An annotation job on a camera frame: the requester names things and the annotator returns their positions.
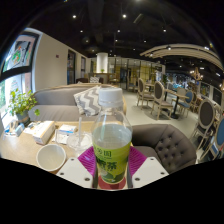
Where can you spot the green potted plant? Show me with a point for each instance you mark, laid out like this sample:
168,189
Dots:
21,103

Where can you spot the blue and white booklet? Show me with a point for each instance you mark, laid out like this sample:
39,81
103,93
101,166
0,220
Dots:
66,129

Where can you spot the grey white chevron cushion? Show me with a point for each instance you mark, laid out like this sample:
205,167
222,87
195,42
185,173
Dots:
88,101

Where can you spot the small blue and white box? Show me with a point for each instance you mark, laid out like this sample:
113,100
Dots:
19,130

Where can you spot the clear plastic cup with straw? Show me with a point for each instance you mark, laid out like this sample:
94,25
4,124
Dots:
78,143

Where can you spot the group of dining chairs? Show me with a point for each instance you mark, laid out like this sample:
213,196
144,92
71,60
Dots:
160,96

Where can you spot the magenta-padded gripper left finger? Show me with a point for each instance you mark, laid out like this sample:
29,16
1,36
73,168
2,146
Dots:
87,161

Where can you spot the green-labelled clear drink bottle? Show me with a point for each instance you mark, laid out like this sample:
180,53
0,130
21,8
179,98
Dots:
111,143

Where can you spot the group of ceiling lights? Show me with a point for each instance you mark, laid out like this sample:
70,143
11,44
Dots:
124,15

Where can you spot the white and orange box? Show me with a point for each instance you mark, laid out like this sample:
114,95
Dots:
43,131

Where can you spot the tan cup with white inside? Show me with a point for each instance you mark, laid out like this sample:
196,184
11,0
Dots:
50,158

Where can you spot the dark framed window picture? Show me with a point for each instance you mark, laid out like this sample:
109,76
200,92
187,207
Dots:
20,53

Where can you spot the grey curved sofa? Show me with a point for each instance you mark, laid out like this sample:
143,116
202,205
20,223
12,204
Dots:
53,100

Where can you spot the dark tufted armchair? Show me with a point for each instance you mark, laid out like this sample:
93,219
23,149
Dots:
166,143

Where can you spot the flat round red coaster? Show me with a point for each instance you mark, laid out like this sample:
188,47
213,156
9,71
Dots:
111,186

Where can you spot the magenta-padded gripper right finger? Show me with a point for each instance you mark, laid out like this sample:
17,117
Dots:
136,161

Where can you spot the wooden shelf unit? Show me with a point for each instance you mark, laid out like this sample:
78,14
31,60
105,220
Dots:
145,71

